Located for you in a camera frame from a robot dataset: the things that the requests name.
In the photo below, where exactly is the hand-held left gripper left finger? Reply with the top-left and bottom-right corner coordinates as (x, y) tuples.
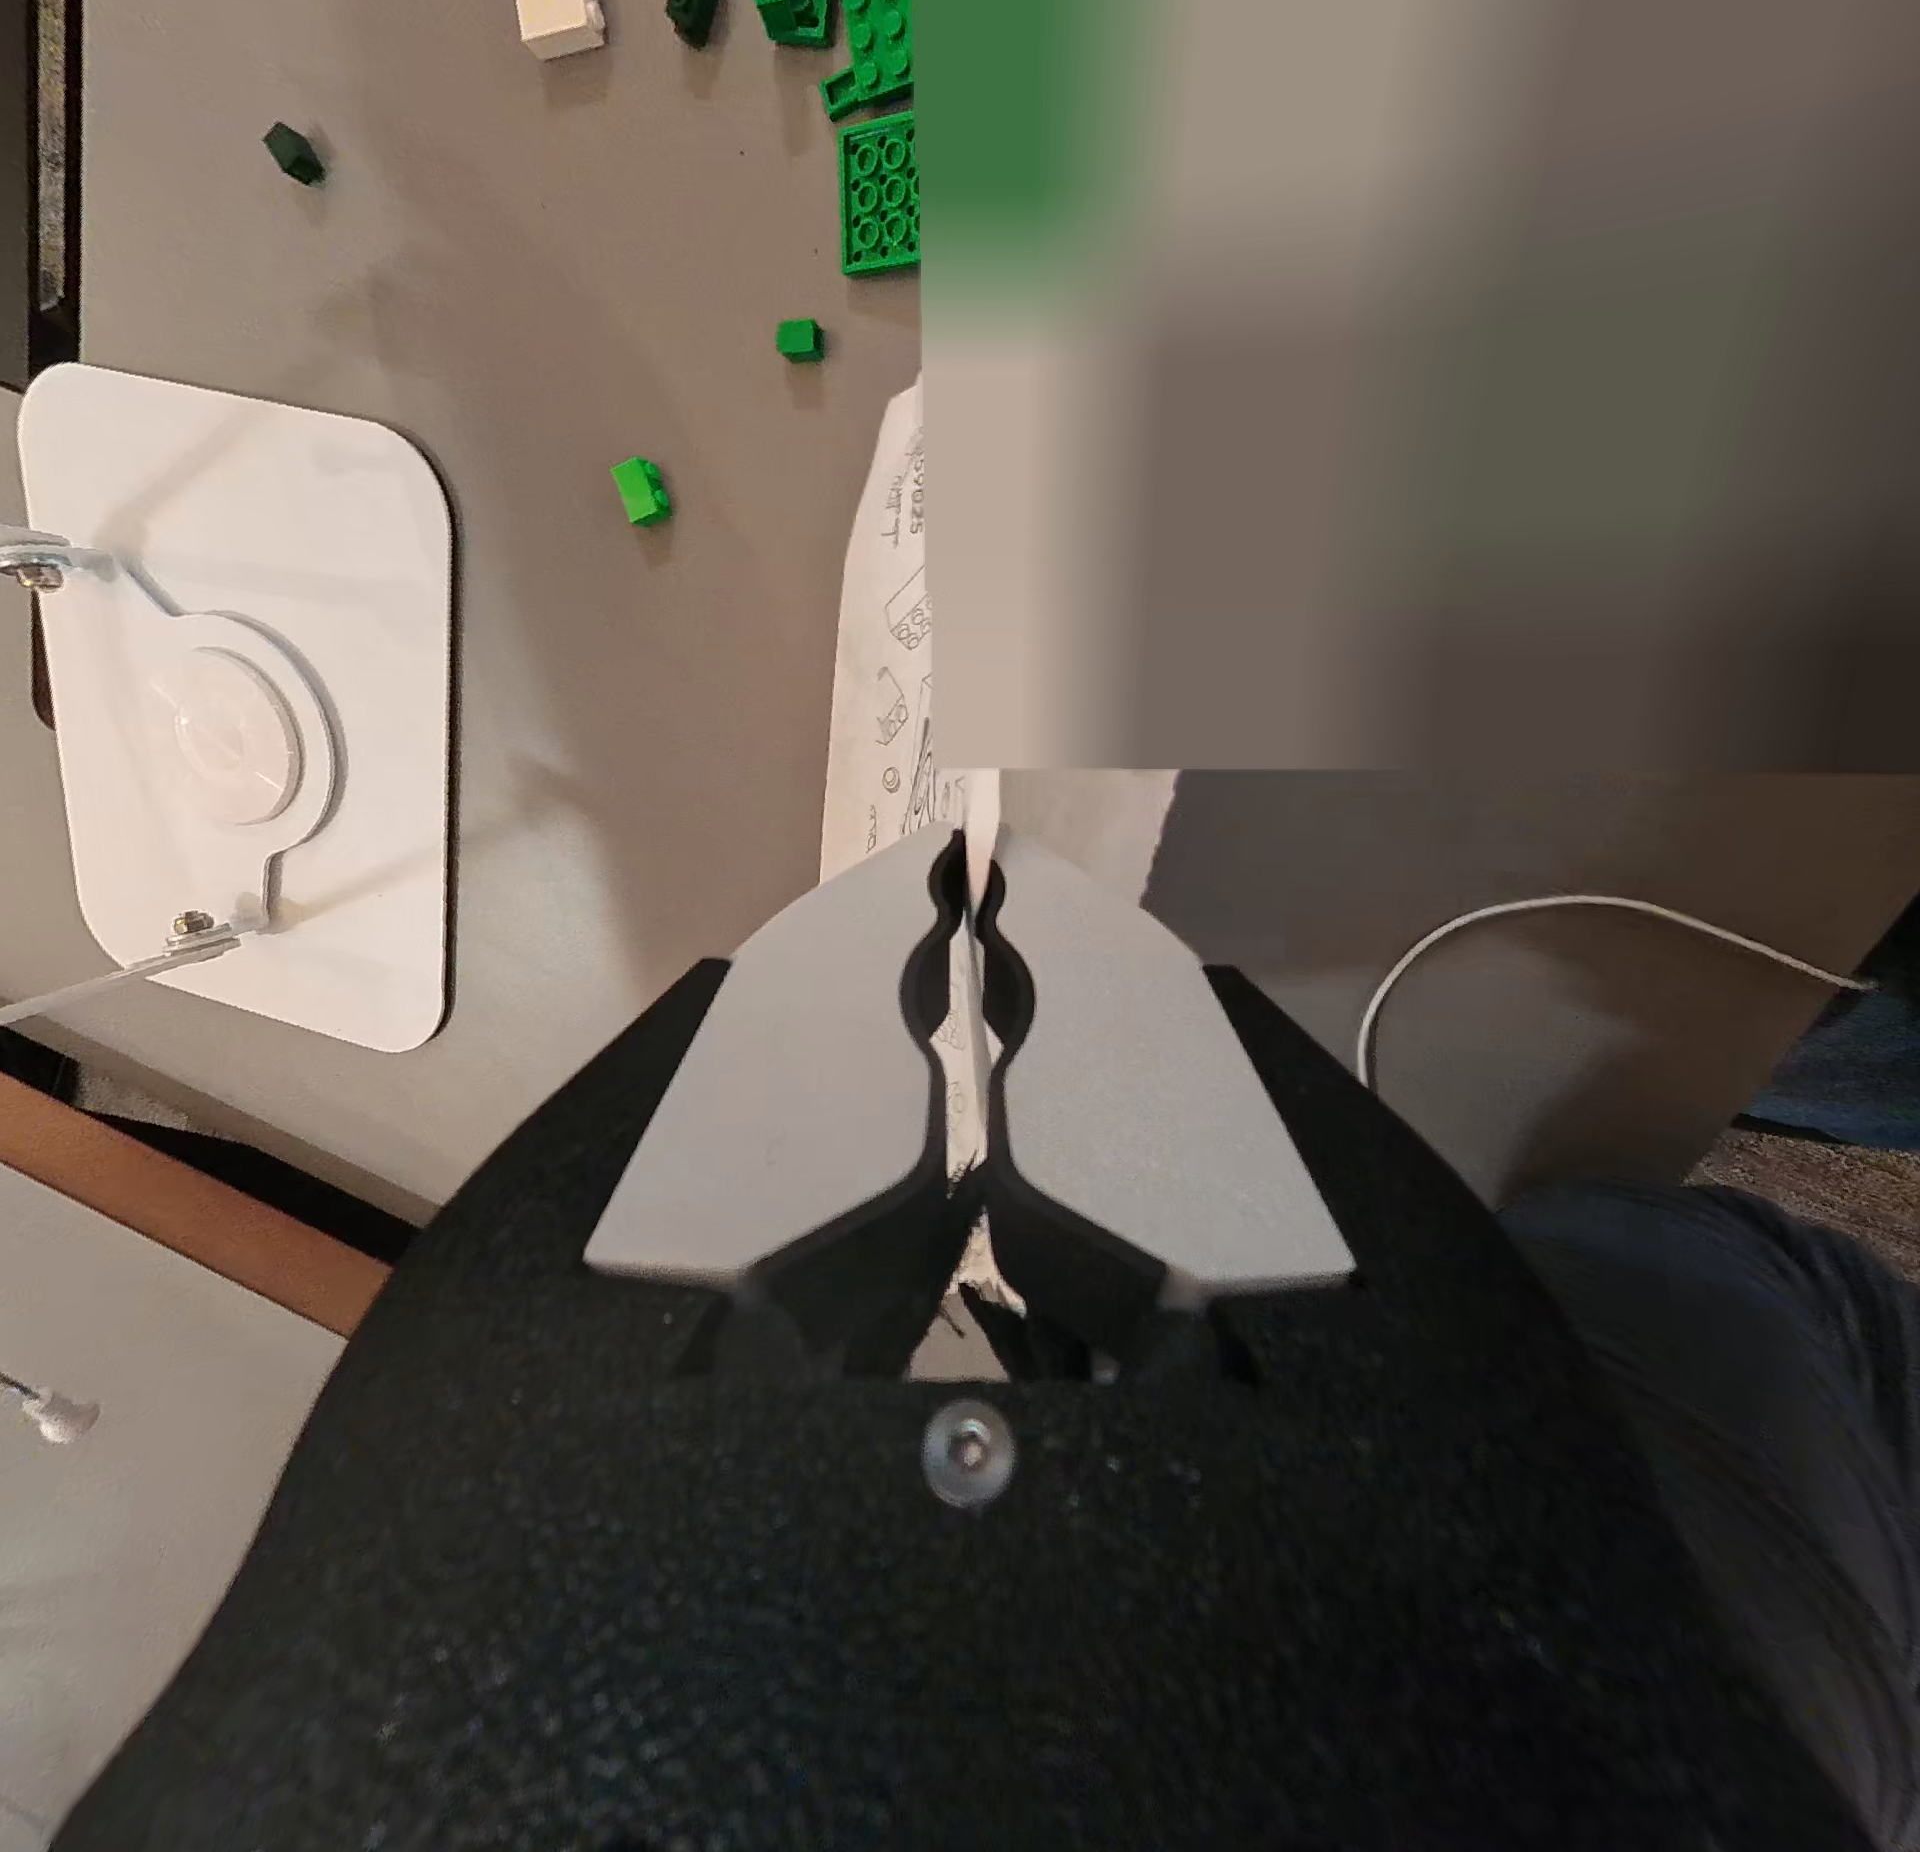
(582, 827), (979, 1377)

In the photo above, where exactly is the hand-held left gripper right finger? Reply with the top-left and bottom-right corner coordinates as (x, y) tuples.
(977, 838), (1359, 1384)

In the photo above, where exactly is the white printed paper bag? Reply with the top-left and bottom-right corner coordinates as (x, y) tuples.
(816, 373), (1180, 1305)

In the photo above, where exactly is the grey desk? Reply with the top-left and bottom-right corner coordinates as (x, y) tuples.
(0, 0), (1883, 1223)

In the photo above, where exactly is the white desk with wooden edge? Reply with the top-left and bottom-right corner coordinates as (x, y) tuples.
(0, 1071), (392, 1733)

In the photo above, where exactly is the white metal stand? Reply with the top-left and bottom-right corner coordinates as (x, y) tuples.
(0, 363), (460, 1055)

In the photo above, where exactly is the person's torso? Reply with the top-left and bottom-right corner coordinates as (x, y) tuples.
(1500, 1184), (1920, 1852)

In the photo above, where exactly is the green rectangular plate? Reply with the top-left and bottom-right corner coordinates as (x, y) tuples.
(835, 112), (919, 280)

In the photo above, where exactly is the green studded plate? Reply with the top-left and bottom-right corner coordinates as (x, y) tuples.
(819, 0), (918, 121)

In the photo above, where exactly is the black tablet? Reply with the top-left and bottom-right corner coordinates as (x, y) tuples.
(0, 0), (83, 383)

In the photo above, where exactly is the white cable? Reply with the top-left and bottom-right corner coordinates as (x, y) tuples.
(1356, 894), (1878, 1090)

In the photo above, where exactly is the white tipped wire arm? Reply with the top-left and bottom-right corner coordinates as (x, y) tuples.
(0, 1368), (102, 1446)

